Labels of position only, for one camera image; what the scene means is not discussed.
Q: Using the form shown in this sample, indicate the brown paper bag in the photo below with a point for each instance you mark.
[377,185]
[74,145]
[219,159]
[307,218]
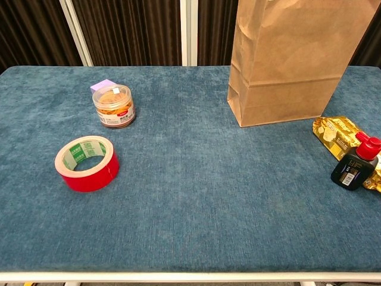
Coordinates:
[291,59]

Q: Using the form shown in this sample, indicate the black pleated partition panel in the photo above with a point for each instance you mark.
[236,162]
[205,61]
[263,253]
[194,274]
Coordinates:
[128,29]
[217,29]
[29,29]
[369,44]

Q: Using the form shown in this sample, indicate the clear jar of rubber bands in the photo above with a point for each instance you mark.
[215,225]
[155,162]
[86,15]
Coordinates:
[114,111]

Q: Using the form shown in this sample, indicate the gold foil snack package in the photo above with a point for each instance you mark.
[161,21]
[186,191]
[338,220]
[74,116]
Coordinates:
[336,134]

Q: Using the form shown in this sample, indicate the red adhesive tape roll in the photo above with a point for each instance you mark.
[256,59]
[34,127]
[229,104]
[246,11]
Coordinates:
[89,178]

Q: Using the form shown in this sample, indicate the blue table cloth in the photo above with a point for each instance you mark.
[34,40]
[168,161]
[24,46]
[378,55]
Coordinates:
[178,208]

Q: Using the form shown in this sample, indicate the black ink bottle red cap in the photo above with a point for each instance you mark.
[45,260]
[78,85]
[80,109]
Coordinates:
[352,172]

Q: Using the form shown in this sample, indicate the white table frame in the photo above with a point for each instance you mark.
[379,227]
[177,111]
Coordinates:
[178,277]

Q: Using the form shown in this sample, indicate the purple cube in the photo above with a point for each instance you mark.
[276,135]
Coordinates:
[100,85]

